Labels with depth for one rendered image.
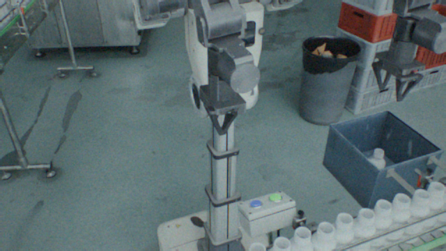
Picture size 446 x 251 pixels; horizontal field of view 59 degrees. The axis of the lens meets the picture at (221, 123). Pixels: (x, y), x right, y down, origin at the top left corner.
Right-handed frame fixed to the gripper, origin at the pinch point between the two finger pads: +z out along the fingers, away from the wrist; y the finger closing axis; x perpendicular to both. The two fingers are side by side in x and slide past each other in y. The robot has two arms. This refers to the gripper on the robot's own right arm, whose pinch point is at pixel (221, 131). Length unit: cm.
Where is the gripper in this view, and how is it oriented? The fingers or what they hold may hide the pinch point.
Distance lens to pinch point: 84.7
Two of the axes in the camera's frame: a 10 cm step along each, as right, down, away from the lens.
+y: 3.7, 5.2, -7.7
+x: 9.3, -2.1, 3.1
